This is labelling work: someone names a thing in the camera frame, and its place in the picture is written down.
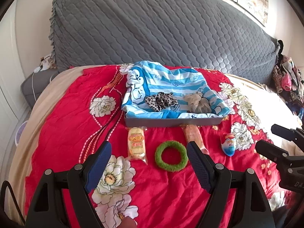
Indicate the leopard print scrunchie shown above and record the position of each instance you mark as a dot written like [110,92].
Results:
[161,101]

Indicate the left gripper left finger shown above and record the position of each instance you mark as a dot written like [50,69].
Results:
[47,208]

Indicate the blue striped cartoon cloth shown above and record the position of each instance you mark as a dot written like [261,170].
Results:
[147,78]

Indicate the grey quilted headboard cover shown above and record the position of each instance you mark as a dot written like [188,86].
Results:
[208,34]

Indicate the yellow packaged snack cake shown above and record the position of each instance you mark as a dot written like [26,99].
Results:
[136,144]

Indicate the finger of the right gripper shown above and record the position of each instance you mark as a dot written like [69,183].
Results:
[277,155]
[292,135]

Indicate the red floral bedspread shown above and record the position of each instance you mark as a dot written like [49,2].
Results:
[81,108]

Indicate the orange packaged snack cake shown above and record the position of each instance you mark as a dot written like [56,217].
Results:
[193,134]

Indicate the person's left hand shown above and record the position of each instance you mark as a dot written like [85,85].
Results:
[127,222]

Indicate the grey bedside stool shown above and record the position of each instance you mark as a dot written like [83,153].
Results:
[35,84]

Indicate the grey shallow tray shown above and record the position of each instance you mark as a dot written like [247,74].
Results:
[171,122]

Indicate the beige fabric scrunchie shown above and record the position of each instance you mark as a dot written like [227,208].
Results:
[197,103]

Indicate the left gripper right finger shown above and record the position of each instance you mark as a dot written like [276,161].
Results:
[250,207]

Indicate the pile of clothes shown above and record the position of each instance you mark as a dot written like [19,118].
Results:
[288,82]

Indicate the blue white chocolate egg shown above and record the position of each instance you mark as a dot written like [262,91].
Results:
[228,144]

